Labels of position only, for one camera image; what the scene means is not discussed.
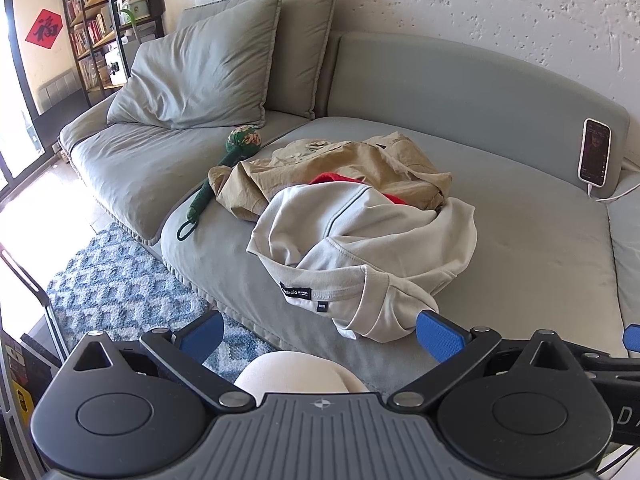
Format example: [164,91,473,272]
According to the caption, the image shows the khaki cargo pants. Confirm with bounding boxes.
[207,132,452,222]

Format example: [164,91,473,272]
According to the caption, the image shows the person's knee in beige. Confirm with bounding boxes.
[234,351,369,404]

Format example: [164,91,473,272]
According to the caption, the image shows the blue patterned rug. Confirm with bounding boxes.
[45,221,279,370]

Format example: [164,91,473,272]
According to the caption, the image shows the beige sweatshirt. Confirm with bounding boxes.
[246,181,477,344]

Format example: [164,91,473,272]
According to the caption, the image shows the white smartphone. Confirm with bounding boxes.
[578,118,612,188]

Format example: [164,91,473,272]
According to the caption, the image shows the red garment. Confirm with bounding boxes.
[308,172,407,205]

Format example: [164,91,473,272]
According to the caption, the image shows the front grey throw pillow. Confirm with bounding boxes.
[107,0,281,129]

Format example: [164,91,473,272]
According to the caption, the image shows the grey throw pillow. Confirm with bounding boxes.
[176,0,343,122]
[107,0,281,129]

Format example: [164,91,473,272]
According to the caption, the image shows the rear grey throw pillow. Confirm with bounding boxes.
[176,0,343,122]

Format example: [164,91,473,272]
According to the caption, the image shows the black bookshelf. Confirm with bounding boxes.
[62,0,165,106]

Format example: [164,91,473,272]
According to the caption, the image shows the white charging cable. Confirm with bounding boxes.
[587,182,640,205]

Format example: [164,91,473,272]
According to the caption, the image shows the red fu wall decoration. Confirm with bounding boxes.
[25,9,63,50]

